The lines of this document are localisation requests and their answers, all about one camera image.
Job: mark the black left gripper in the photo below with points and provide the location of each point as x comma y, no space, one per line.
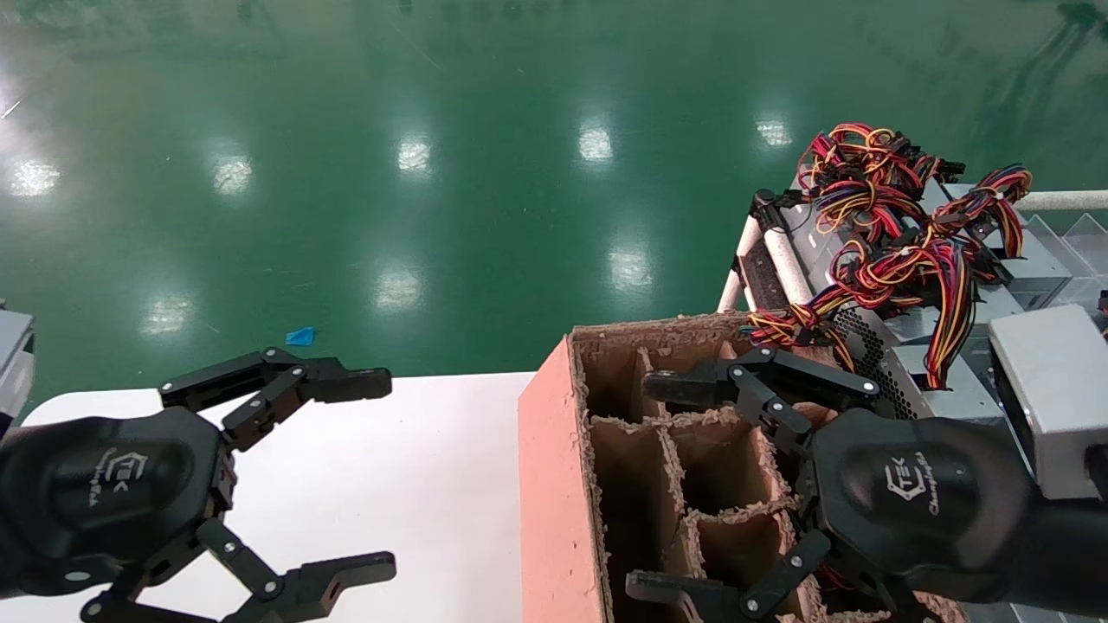
95,493

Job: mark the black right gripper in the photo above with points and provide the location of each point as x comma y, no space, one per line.
917,493

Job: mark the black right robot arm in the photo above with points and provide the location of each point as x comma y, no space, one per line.
1073,554

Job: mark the blue scrap on floor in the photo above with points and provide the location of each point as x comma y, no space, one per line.
300,337

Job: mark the cardboard box with dividers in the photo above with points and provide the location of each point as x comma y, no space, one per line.
554,484

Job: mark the grey power supply unit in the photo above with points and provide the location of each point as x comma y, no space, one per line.
943,381
1000,303
822,260
1034,264

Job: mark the grey power supply, right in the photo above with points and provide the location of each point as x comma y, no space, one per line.
1052,389

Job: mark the clear acrylic divider tray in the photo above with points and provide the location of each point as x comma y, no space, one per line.
1086,242

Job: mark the white pipe cart frame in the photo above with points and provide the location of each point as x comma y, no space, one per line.
788,264

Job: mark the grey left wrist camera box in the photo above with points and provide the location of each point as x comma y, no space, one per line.
13,363

